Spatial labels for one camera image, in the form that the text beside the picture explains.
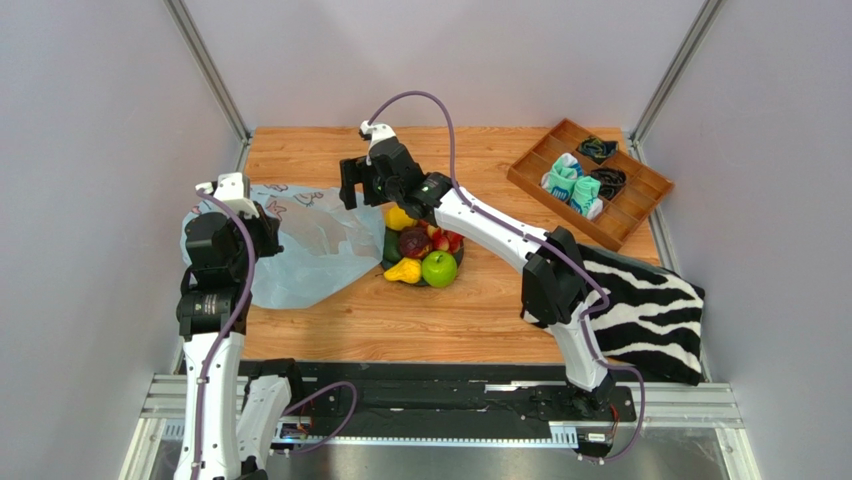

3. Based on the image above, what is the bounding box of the aluminium frame rail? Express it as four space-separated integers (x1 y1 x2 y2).
118 372 761 480

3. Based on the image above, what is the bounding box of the yellow lemon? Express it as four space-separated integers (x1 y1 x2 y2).
384 206 418 232

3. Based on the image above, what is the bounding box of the red strawberry bunch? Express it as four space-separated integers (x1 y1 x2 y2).
426 225 464 254

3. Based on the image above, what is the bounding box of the teal white sock left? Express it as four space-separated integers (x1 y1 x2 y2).
540 153 584 202

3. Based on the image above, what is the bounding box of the black rolled sock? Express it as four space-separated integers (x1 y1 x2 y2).
589 168 628 201

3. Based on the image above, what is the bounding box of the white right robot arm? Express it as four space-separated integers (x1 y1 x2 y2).
340 138 615 409

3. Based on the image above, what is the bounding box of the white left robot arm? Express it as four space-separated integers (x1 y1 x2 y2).
174 204 302 479

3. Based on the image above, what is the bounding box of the light blue printed plastic bag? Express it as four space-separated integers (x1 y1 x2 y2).
179 184 387 311

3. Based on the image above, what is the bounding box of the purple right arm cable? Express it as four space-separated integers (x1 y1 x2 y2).
367 90 647 464

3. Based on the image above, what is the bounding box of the corner aluminium post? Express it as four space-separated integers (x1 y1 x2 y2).
630 0 726 144
164 0 252 145

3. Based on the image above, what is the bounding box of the zebra striped cloth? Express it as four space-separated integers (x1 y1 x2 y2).
515 244 705 392

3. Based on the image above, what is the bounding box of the dark patterned rolled sock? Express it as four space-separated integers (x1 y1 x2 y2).
577 136 619 165

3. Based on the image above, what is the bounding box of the teal white sock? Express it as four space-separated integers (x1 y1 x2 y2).
568 176 603 220
540 153 584 202

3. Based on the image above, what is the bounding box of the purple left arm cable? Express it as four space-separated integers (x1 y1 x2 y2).
189 189 358 480

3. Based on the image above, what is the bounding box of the teal white sock right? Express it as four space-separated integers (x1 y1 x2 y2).
568 176 603 220

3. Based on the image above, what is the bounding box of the dark green avocado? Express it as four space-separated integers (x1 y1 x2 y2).
383 228 404 266

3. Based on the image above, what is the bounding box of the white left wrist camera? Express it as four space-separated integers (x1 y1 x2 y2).
195 172 260 218

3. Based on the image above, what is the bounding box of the right corner aluminium post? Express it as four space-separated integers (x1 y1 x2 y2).
630 0 726 144

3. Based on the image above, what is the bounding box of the green apple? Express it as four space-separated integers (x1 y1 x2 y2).
421 251 458 288

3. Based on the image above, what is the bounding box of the left corner aluminium post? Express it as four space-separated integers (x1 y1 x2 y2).
164 0 252 145

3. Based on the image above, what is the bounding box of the dark red apple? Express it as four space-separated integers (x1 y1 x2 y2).
398 227 433 260

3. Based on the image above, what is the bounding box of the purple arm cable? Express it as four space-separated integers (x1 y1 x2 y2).
367 90 647 464
189 189 358 480

